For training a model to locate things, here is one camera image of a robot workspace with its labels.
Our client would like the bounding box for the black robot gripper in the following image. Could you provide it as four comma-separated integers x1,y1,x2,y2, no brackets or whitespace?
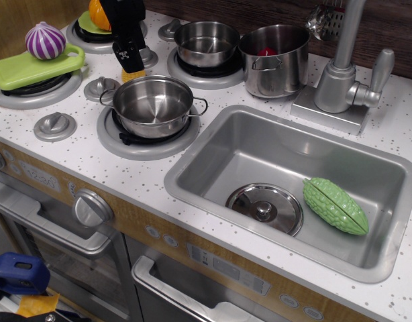
100,0,146,73

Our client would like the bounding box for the yellow toy corn cob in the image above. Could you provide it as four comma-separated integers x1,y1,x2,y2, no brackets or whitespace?
121,68,146,83

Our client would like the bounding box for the grey stove knob centre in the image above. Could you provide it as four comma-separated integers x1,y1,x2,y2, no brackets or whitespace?
139,46,158,69

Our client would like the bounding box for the grey stove knob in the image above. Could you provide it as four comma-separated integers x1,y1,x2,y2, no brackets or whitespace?
158,19,182,42
139,46,158,69
84,76,121,103
34,112,77,142

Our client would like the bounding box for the back left stove burner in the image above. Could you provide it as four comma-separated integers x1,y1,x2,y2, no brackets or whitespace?
65,13,148,55

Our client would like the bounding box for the stove burner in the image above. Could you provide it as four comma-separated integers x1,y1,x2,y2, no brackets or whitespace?
166,48,244,90
65,13,148,55
97,107,200,161
0,69,83,110

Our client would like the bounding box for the grey stove knob back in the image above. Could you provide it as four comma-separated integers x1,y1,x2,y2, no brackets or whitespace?
158,19,182,42

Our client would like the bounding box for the grey stove knob middle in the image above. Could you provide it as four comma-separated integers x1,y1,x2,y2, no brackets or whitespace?
84,76,121,103

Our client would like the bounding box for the front right stove burner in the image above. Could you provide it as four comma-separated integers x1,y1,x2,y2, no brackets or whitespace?
97,107,200,161

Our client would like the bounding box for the front left stove burner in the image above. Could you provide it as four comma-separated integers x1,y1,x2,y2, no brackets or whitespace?
0,69,83,110

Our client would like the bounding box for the back right stove burner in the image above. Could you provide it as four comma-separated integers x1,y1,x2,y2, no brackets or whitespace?
166,48,244,90

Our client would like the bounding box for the grey stove knob front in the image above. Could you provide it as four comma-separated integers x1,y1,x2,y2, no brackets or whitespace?
34,112,77,142

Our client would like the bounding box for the orange toy pumpkin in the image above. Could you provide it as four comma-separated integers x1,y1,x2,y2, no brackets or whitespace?
89,0,111,32

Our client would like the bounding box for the green toy plate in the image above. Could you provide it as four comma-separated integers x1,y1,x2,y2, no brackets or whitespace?
78,11,111,35

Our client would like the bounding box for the small steel saucepan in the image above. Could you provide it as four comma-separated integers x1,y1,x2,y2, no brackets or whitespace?
174,21,240,68

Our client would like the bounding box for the purple striped toy onion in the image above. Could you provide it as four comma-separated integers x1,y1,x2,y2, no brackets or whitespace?
25,21,66,60

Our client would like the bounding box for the green plastic cutting board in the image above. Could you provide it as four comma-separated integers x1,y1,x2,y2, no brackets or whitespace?
0,43,85,91

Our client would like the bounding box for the grey toy sink basin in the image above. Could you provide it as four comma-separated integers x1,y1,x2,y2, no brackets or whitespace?
164,105,412,283

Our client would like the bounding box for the red toy item in pot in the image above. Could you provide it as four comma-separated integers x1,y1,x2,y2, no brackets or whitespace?
257,47,277,56

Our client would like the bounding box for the tall steel stock pot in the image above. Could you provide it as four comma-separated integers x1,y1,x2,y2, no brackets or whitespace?
238,25,310,98

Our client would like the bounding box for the silver oven dial knob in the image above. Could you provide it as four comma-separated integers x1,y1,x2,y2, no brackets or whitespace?
72,189,114,227

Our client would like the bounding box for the hanging metal grater utensil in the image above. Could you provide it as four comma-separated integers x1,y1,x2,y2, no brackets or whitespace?
305,1,345,42

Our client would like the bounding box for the steel pot lid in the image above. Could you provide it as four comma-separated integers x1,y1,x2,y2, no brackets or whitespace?
225,183,303,236

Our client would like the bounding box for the silver toy faucet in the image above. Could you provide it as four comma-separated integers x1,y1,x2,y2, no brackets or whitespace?
291,1,395,136

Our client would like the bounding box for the blue clamp tool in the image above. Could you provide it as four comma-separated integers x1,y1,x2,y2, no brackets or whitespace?
0,252,50,300

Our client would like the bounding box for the green toy bitter gourd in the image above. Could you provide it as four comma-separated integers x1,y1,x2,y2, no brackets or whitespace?
303,177,369,235

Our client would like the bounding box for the steel pan with two handles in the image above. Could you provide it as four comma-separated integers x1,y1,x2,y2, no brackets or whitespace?
99,75,209,139

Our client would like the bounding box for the silver oven door handle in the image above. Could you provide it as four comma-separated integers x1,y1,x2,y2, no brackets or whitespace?
0,182,112,259

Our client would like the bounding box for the silver dishwasher door handle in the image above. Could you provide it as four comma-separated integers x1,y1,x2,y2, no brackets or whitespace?
132,256,260,321

